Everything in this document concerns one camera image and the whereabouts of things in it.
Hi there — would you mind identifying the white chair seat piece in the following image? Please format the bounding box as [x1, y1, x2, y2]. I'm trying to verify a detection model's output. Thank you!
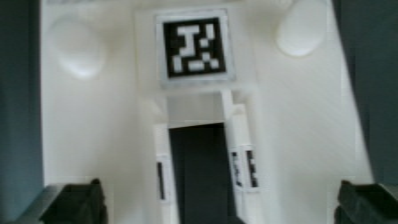
[135, 2, 258, 128]

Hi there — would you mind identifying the white chair back piece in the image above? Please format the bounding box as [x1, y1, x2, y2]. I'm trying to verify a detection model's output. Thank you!
[39, 0, 373, 224]

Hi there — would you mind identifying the white chair leg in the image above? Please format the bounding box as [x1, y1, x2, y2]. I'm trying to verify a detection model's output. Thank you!
[228, 104, 263, 224]
[155, 124, 180, 224]

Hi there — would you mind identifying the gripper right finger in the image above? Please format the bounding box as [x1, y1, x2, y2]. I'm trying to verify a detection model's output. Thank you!
[334, 180, 398, 224]

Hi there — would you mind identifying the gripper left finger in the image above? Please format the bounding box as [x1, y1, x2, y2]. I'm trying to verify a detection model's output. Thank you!
[20, 179, 109, 224]

